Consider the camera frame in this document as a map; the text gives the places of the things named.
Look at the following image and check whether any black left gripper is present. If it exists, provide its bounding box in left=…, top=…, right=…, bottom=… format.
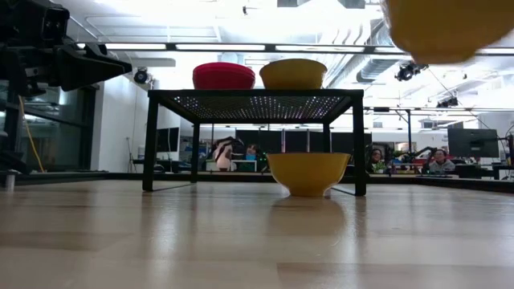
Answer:
left=0, top=42, right=133, bottom=97

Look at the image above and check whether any red plastic mini bowl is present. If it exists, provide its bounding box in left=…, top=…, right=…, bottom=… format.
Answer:
left=193, top=61, right=255, bottom=71
left=192, top=71, right=256, bottom=91
left=192, top=67, right=256, bottom=75

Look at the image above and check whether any black ceiling spotlight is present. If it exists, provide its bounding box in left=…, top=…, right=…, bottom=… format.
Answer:
left=436, top=96, right=459, bottom=109
left=133, top=67, right=153, bottom=85
left=394, top=60, right=429, bottom=83

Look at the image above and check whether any black perforated metal shelf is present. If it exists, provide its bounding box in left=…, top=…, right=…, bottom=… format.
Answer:
left=142, top=88, right=367, bottom=197

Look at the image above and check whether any patterned plate under rack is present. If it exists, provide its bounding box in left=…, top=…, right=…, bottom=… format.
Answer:
left=266, top=152, right=352, bottom=198

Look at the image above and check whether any black computer monitor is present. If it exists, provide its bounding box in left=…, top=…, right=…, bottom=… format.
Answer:
left=447, top=128, right=500, bottom=159

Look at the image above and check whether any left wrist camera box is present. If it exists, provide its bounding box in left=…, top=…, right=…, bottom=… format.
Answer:
left=38, top=3, right=71, bottom=43

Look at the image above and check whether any yellow cable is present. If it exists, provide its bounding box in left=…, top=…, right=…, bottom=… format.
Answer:
left=18, top=95, right=46, bottom=173

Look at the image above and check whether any black wall monitor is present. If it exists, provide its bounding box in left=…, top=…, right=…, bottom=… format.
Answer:
left=156, top=127, right=181, bottom=153

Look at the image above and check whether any short white post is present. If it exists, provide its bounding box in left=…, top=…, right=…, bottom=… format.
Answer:
left=3, top=170, right=17, bottom=192

